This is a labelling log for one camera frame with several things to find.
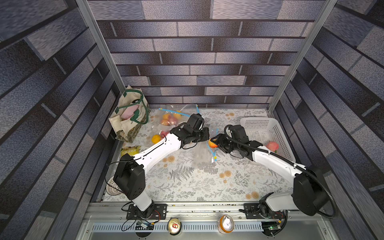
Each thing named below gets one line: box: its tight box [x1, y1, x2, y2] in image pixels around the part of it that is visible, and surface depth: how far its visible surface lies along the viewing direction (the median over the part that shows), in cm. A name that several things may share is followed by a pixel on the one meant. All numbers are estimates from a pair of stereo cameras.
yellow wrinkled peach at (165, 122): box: [161, 119, 170, 126], surface depth 106 cm
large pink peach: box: [266, 141, 279, 152], surface depth 93 cm
